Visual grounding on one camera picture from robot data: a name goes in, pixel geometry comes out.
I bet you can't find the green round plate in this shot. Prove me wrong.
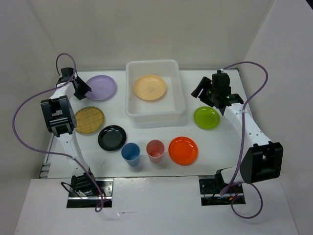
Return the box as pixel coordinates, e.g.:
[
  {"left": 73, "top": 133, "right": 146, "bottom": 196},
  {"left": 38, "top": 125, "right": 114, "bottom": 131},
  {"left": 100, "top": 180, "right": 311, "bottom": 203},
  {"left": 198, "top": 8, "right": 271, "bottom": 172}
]
[{"left": 193, "top": 106, "right": 221, "bottom": 130}]

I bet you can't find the purple round plate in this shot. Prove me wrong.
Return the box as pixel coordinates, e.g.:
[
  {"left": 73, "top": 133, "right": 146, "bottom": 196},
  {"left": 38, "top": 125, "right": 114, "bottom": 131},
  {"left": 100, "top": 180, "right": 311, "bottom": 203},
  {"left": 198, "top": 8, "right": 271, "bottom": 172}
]
[{"left": 86, "top": 75, "right": 117, "bottom": 101}]

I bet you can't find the yellow woven pattern plate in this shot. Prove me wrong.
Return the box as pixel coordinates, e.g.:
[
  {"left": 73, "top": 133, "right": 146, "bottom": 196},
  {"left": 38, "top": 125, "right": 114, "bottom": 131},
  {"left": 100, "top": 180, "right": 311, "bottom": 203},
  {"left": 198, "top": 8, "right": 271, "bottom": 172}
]
[{"left": 75, "top": 106, "right": 105, "bottom": 135}]

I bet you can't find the beige round plate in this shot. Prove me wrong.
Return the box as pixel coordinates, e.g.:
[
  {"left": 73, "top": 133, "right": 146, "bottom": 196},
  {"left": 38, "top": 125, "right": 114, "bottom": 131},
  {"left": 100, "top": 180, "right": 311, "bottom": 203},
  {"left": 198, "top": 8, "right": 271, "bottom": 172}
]
[{"left": 134, "top": 74, "right": 167, "bottom": 101}]

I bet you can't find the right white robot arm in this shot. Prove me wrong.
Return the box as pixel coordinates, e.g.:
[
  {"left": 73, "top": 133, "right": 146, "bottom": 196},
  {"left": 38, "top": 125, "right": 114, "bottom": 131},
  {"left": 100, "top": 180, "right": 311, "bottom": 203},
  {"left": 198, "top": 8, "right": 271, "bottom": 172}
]
[{"left": 191, "top": 70, "right": 284, "bottom": 192}]

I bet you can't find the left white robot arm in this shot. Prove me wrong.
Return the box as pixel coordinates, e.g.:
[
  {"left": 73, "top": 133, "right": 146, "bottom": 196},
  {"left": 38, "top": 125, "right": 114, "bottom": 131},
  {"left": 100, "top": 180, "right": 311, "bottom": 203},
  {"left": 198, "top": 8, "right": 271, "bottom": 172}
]
[{"left": 41, "top": 68, "right": 98, "bottom": 196}]

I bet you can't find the white plastic bin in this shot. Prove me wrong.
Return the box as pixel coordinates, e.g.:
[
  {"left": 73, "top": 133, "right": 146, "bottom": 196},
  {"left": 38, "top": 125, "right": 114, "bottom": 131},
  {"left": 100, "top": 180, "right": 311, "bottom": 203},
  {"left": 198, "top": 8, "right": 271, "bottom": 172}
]
[{"left": 125, "top": 59, "right": 186, "bottom": 128}]

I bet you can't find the black round plate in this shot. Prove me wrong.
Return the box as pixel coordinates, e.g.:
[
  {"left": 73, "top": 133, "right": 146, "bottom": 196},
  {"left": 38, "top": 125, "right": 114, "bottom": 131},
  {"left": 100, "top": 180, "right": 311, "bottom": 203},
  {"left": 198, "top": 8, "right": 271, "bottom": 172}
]
[{"left": 98, "top": 125, "right": 127, "bottom": 152}]

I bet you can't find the orange round plate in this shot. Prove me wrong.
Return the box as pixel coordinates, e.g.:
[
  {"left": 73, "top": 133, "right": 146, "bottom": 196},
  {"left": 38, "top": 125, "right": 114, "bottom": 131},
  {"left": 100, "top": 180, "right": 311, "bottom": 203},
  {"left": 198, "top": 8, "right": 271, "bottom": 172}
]
[{"left": 168, "top": 136, "right": 199, "bottom": 166}]

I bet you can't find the pink plastic cup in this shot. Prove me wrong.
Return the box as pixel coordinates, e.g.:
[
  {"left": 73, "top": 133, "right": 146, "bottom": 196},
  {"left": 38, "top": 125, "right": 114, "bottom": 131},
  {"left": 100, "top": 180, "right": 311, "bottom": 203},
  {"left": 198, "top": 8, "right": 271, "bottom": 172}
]
[{"left": 146, "top": 140, "right": 165, "bottom": 164}]

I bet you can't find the blue plastic cup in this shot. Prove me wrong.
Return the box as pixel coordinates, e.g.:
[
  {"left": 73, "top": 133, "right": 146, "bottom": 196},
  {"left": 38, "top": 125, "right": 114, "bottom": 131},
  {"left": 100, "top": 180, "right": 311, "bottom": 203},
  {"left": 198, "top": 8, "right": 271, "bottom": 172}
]
[{"left": 121, "top": 142, "right": 140, "bottom": 166}]

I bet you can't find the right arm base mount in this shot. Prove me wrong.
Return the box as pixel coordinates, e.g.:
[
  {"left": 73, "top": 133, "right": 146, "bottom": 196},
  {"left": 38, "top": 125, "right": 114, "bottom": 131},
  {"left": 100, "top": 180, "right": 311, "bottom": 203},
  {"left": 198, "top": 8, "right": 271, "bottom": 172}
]
[{"left": 198, "top": 175, "right": 246, "bottom": 206}]

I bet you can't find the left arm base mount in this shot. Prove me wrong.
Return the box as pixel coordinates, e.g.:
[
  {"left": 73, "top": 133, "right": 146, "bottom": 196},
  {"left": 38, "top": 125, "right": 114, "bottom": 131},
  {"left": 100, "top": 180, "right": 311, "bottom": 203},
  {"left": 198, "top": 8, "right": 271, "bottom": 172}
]
[{"left": 61, "top": 179, "right": 114, "bottom": 209}]

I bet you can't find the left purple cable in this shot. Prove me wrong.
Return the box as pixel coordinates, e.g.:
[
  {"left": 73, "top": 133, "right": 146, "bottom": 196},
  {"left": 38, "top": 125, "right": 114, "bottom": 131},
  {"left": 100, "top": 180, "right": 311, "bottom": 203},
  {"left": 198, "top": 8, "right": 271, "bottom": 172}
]
[{"left": 12, "top": 53, "right": 111, "bottom": 212}]

